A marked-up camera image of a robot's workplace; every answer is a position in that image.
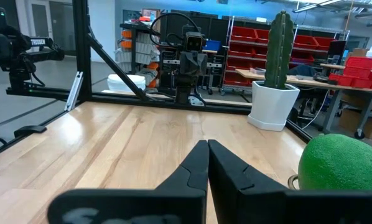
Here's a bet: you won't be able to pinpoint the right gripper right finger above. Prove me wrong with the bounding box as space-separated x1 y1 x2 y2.
207 139 372 224

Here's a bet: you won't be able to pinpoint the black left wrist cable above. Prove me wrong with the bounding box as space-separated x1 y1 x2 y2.
149 11 203 48

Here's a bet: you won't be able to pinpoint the black desk monitor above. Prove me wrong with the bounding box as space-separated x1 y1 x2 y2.
327 40 348 66

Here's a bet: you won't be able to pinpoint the wooden workbench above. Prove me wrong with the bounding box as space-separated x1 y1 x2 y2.
235 68 372 139

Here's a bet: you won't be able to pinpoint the silver mounting plate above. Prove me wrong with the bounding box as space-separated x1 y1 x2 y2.
188 95 206 107

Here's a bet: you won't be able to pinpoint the shelf with orange white parts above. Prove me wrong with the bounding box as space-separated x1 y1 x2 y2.
114 22 161 91

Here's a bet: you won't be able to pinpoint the white stacked buckets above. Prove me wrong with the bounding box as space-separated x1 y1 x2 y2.
106 73 147 93

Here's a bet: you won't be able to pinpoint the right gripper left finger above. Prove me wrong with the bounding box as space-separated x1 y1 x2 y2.
47 139 210 224

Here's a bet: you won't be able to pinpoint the large green lime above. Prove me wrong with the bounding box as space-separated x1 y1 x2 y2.
297 133 372 192

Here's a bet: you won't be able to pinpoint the green cactus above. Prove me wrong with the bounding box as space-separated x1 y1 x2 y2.
264 9 295 90

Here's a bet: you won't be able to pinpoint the silver aluminium bracket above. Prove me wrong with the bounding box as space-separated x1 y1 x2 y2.
63 71 85 112

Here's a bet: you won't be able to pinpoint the red bin shelving rack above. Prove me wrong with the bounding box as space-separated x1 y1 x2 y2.
221 17 350 94

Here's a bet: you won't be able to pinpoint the black equipment cabinet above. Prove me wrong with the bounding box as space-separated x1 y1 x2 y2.
159 11 231 94

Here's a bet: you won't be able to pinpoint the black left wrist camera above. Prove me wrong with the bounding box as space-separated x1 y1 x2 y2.
184 30 205 53

